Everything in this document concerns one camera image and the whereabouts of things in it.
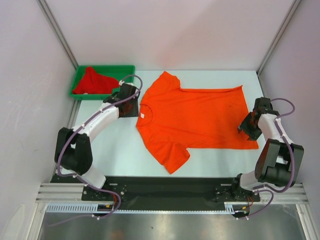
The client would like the orange t shirt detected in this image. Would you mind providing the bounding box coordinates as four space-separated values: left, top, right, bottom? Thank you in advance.
136 71 259 174

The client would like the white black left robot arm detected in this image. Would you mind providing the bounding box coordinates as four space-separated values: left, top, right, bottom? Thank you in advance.
54 82 141 200

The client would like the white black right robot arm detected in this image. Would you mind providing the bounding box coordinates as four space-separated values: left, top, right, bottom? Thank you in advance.
230 97 304 202

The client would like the green plastic tray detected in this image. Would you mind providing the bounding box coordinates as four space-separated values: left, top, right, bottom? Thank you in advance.
69 65 136 101

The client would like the red t shirt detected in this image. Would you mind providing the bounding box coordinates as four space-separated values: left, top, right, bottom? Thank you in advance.
71 66 120 95

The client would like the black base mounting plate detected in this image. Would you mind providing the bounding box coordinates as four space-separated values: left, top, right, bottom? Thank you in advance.
49 175 262 211

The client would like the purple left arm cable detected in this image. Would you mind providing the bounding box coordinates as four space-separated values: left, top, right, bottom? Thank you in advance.
47 74 144 227

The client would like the grey slotted cable duct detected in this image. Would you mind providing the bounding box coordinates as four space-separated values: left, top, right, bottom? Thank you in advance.
46 202 249 215

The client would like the right aluminium corner post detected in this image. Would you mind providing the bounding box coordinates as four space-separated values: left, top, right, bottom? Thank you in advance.
256 0 304 77

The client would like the aluminium corner post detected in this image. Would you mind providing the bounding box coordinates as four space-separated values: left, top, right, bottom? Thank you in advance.
256 0 304 77
36 0 79 70

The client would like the aluminium front frame rail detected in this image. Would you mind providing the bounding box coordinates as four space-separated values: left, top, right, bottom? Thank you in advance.
35 183 309 205

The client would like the left aluminium corner post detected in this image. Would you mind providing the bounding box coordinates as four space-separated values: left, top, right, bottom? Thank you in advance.
36 0 79 70

